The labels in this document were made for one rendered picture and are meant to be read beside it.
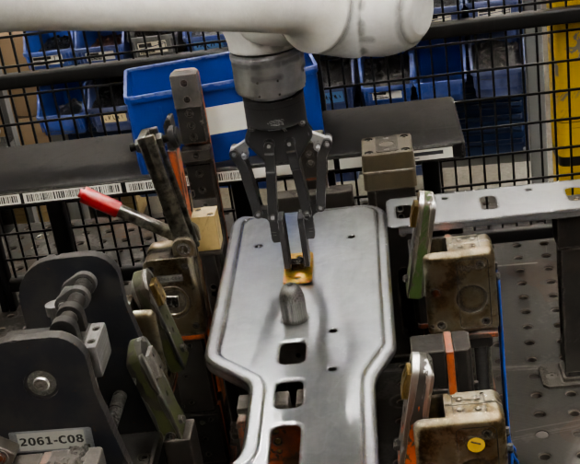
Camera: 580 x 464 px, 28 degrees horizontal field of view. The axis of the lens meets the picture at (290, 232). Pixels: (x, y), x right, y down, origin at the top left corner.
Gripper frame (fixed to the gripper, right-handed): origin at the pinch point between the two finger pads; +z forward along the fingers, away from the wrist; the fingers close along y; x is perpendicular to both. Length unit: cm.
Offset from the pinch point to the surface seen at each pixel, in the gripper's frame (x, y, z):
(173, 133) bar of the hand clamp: -1.2, -12.8, -16.7
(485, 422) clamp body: -43.2, 19.9, 0.6
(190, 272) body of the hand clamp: -2.8, -13.8, 1.9
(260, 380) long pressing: -26.5, -3.4, 4.2
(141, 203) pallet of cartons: 258, -82, 101
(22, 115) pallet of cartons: 254, -117, 60
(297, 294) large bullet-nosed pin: -13.6, 0.8, 0.8
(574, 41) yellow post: 58, 46, -4
